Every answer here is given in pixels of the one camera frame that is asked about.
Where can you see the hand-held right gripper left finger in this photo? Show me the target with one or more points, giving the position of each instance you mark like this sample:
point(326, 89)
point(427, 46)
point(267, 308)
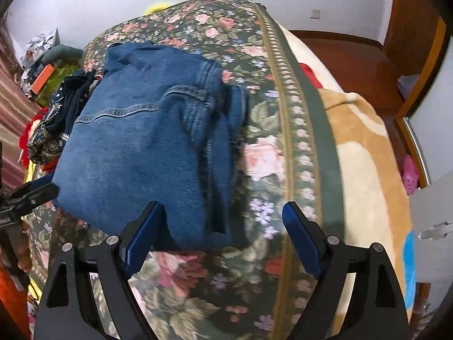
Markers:
point(139, 244)

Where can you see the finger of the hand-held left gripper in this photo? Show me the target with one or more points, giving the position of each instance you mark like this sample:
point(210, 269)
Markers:
point(37, 182)
point(37, 194)

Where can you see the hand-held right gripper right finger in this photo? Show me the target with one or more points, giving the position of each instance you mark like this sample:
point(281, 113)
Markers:
point(300, 237)

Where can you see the blue denim jacket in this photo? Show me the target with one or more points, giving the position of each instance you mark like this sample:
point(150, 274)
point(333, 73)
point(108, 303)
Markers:
point(141, 138)

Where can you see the person's left hand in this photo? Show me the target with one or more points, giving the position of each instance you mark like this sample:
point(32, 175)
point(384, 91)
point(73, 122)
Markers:
point(23, 255)

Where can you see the red cloth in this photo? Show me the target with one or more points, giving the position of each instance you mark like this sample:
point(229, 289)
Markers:
point(37, 127)

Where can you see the navy patterned sweater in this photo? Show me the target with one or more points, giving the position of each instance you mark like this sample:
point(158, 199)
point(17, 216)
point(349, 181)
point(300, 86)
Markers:
point(60, 120)

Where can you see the beige fleece blanket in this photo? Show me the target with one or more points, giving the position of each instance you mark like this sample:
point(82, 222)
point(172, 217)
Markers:
point(368, 170)

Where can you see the floral green blanket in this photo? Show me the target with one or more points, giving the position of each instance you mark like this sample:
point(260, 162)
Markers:
point(247, 148)

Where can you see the orange box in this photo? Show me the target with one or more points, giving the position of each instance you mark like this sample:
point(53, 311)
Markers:
point(42, 77)

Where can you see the pink slipper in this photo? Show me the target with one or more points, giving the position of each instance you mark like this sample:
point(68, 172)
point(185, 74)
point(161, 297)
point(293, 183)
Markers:
point(410, 175)

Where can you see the grey cabinet door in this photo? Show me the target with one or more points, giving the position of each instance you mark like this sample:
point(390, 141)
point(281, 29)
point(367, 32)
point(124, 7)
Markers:
point(433, 226)

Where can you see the silver patterned gift bag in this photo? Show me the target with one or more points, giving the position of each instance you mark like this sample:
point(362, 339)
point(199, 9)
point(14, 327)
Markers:
point(39, 44)

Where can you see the yellow plush toy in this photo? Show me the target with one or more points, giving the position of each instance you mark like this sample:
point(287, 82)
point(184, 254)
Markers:
point(156, 7)

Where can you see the brown wooden door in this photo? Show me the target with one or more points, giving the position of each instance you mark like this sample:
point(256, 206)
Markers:
point(414, 24)

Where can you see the white wall socket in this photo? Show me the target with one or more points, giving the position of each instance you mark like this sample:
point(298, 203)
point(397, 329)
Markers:
point(315, 13)

